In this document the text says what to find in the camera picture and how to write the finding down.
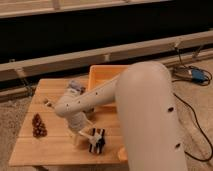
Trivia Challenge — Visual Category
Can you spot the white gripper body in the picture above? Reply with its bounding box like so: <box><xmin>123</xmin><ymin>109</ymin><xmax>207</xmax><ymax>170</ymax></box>
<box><xmin>67</xmin><ymin>113</ymin><xmax>88</xmax><ymax>132</ymax></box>

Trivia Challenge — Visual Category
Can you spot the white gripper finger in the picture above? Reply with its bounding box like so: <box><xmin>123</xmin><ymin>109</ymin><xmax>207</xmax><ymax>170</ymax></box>
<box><xmin>86</xmin><ymin>113</ymin><xmax>95</xmax><ymax>128</ymax></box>
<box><xmin>71</xmin><ymin>133</ymin><xmax>81</xmax><ymax>148</ymax></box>

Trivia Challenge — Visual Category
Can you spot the white handled brush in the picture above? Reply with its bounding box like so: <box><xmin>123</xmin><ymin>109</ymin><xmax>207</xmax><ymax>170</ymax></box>
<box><xmin>79</xmin><ymin>129</ymin><xmax>103</xmax><ymax>146</ymax></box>

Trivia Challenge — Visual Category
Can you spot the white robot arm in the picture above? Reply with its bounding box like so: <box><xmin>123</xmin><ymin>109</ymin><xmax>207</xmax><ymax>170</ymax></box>
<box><xmin>55</xmin><ymin>62</ymin><xmax>188</xmax><ymax>171</ymax></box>

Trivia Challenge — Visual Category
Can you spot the black white striped cloth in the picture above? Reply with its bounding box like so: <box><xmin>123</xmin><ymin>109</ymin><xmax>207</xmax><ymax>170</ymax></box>
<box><xmin>89</xmin><ymin>128</ymin><xmax>105</xmax><ymax>154</ymax></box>

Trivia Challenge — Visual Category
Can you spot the wooden table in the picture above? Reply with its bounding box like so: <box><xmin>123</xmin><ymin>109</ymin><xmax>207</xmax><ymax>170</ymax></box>
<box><xmin>9</xmin><ymin>79</ymin><xmax>123</xmax><ymax>166</ymax></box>

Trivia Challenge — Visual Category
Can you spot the grey crumpled cloth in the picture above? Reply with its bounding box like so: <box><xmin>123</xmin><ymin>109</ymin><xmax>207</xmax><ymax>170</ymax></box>
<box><xmin>67</xmin><ymin>80</ymin><xmax>86</xmax><ymax>99</ymax></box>

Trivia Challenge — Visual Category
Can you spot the bunch of dark grapes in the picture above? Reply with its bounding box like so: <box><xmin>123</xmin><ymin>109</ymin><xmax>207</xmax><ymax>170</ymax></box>
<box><xmin>32</xmin><ymin>114</ymin><xmax>47</xmax><ymax>138</ymax></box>

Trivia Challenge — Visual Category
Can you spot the yellow plastic bin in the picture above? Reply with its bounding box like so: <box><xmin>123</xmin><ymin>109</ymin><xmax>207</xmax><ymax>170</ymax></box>
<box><xmin>87</xmin><ymin>64</ymin><xmax>130</xmax><ymax>108</ymax></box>

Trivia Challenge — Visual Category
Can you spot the orange apple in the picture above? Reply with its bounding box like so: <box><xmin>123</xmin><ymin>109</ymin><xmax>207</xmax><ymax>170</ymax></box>
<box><xmin>117</xmin><ymin>147</ymin><xmax>128</xmax><ymax>162</ymax></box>

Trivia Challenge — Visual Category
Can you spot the blue electronic box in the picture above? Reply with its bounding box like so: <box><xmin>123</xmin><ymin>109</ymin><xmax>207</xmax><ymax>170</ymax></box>
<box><xmin>191</xmin><ymin>69</ymin><xmax>205</xmax><ymax>83</ymax></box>

